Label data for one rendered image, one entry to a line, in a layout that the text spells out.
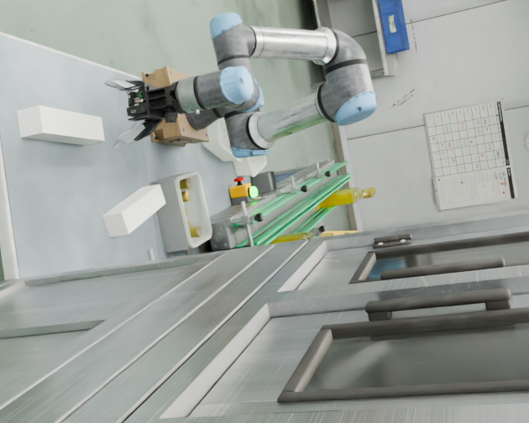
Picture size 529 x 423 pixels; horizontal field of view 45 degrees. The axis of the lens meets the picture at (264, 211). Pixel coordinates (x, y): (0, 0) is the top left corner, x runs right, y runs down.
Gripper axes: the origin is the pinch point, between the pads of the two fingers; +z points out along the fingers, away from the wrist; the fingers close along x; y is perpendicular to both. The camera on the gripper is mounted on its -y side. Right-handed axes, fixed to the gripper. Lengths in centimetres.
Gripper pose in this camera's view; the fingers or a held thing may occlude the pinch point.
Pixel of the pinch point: (110, 115)
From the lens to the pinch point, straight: 154.1
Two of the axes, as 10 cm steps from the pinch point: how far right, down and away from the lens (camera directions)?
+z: -9.3, 1.4, 3.3
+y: -3.3, 0.3, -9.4
